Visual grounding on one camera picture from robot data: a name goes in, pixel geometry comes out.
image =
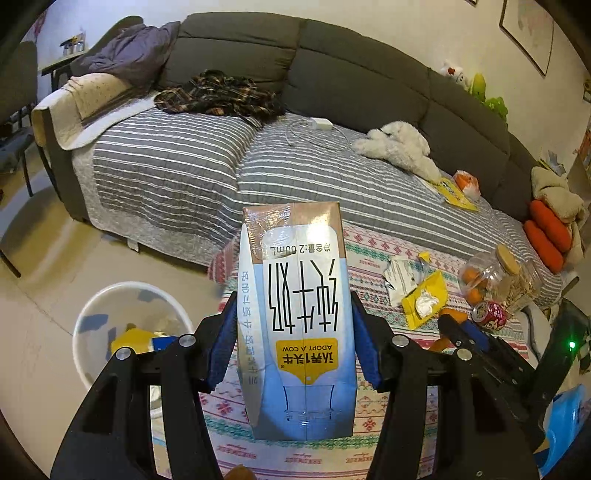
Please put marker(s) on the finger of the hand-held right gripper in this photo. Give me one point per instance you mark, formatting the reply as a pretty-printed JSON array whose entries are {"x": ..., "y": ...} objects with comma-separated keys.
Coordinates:
[
  {"x": 475, "y": 334},
  {"x": 450, "y": 327}
]

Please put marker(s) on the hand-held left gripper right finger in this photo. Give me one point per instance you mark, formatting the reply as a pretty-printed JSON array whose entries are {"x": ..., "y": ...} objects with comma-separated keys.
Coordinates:
[{"x": 369, "y": 346}]

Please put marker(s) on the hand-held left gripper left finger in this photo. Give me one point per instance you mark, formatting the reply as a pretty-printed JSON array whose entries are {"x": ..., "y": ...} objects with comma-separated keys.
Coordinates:
[{"x": 221, "y": 344}]

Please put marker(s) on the orange peel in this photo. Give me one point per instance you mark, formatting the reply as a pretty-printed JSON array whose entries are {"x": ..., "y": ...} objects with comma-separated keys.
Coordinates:
[{"x": 434, "y": 346}]

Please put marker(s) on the blue white milk carton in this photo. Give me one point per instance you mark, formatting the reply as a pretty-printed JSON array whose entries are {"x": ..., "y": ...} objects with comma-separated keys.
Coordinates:
[{"x": 300, "y": 323}]

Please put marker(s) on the yellow snack packet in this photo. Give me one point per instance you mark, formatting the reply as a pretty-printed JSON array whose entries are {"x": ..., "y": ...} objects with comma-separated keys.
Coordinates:
[{"x": 129, "y": 341}]

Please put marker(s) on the white round trash bin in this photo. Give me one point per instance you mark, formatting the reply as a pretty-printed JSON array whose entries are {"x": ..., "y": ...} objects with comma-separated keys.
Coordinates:
[{"x": 87, "y": 341}]

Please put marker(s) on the red drink can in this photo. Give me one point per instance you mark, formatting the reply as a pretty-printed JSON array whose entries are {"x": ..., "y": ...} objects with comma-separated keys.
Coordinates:
[{"x": 489, "y": 316}]

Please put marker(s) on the crumpled white tissue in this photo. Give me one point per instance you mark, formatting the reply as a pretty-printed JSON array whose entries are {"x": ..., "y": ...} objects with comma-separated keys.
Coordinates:
[{"x": 427, "y": 304}]

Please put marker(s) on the tangerine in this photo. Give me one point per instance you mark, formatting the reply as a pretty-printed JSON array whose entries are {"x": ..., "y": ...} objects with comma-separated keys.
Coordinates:
[
  {"x": 472, "y": 276},
  {"x": 474, "y": 295}
]

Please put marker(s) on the yellow flat pack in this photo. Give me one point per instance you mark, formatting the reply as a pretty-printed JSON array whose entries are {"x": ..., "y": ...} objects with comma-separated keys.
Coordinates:
[{"x": 434, "y": 286}]

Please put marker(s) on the blue wrapper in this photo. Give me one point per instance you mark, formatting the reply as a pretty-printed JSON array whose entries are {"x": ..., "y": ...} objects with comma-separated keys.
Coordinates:
[{"x": 166, "y": 344}]

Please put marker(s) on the blue plastic stool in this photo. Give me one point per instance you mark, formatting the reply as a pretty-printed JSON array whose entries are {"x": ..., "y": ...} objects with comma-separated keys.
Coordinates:
[{"x": 568, "y": 415}]

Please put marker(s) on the clear plastic snack jar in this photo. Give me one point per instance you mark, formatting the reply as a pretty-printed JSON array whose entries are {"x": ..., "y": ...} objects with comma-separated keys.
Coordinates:
[{"x": 524, "y": 290}]

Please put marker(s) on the white crumpled wrapper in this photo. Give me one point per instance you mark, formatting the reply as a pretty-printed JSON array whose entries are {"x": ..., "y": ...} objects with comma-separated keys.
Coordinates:
[{"x": 401, "y": 277}]

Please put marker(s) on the patterned tablecloth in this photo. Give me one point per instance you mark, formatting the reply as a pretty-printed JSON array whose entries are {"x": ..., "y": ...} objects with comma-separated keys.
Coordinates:
[{"x": 369, "y": 272}]

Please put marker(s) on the small yellow wrapper scrap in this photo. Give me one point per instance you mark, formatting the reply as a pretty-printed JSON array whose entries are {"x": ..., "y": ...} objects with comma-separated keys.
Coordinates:
[{"x": 424, "y": 258}]

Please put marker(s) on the orange cushion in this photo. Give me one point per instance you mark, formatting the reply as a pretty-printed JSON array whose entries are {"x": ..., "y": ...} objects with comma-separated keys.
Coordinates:
[
  {"x": 545, "y": 247},
  {"x": 551, "y": 226}
]

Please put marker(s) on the yellow book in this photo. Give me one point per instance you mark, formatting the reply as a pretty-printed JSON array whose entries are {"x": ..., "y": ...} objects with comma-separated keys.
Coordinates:
[{"x": 455, "y": 199}]

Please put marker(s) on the orange white plush toy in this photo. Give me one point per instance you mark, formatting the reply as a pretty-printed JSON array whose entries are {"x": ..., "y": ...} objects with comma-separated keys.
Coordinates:
[{"x": 466, "y": 182}]

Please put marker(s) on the beige blanket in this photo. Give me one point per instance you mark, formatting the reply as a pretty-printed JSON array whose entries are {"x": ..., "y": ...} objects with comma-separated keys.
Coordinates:
[{"x": 554, "y": 194}]

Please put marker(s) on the striped grey sofa cover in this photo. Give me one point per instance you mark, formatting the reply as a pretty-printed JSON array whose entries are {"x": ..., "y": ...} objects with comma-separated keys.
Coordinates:
[{"x": 175, "y": 166}]

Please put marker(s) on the white plush dog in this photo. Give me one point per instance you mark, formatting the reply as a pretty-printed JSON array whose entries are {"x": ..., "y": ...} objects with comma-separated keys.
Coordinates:
[{"x": 397, "y": 145}]

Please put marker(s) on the green frog plush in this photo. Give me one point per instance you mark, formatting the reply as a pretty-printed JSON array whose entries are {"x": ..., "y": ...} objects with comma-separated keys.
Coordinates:
[{"x": 496, "y": 108}]

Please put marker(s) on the white charger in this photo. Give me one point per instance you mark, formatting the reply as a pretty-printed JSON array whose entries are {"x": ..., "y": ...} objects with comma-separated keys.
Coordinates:
[{"x": 322, "y": 123}]

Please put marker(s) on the yellow green corn plush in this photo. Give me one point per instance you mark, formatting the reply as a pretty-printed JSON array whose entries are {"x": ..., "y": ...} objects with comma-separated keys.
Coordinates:
[{"x": 478, "y": 87}]

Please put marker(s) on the dark plaid shirt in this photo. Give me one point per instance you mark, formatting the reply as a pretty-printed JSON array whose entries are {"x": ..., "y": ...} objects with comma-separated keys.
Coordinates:
[{"x": 217, "y": 94}]

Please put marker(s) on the white bear plush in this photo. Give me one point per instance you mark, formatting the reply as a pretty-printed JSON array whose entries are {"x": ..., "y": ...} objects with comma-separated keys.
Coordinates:
[{"x": 452, "y": 73}]

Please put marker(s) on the grey sofa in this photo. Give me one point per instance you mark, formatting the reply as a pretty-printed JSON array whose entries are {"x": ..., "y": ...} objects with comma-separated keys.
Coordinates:
[{"x": 351, "y": 78}]

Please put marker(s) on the framed feather picture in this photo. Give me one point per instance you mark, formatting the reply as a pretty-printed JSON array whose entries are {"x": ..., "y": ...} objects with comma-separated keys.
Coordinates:
[{"x": 587, "y": 88}]

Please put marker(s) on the beige quilted cloth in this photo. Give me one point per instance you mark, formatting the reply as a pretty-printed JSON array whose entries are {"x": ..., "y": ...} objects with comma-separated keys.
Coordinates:
[{"x": 92, "y": 97}]

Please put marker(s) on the framed tree picture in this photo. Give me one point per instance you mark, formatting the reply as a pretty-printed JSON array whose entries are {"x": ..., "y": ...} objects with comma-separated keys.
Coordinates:
[{"x": 528, "y": 32}]

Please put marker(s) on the purple jacket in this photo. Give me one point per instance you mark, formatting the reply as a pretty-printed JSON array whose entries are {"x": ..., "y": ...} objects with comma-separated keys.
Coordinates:
[{"x": 129, "y": 50}]

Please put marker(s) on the small side table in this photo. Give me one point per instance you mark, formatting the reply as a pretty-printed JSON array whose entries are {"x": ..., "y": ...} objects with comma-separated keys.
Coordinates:
[{"x": 55, "y": 67}]

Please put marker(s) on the dark chair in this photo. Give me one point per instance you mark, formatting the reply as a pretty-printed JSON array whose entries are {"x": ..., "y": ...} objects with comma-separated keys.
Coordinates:
[{"x": 18, "y": 92}]

